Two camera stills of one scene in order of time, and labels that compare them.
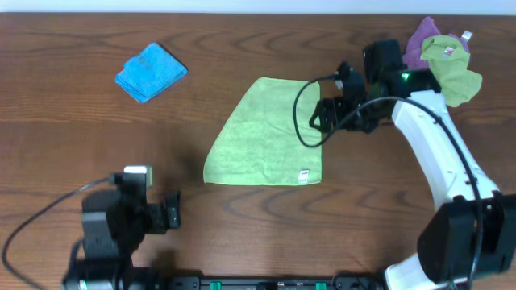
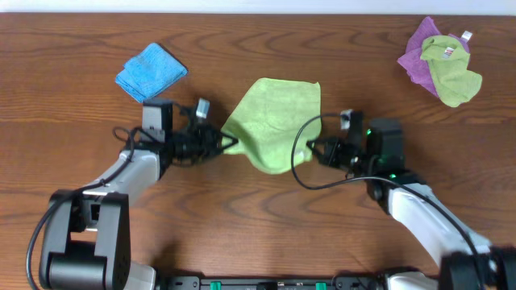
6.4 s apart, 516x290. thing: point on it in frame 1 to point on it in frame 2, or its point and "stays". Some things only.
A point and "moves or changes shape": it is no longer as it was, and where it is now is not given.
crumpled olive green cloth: [449, 60] stays
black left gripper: [162, 217] to [215, 141]
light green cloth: [260, 142] moves or changes shape
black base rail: [274, 283] stays
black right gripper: [325, 108] to [330, 154]
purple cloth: [412, 56] stays
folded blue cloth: [148, 73] stays
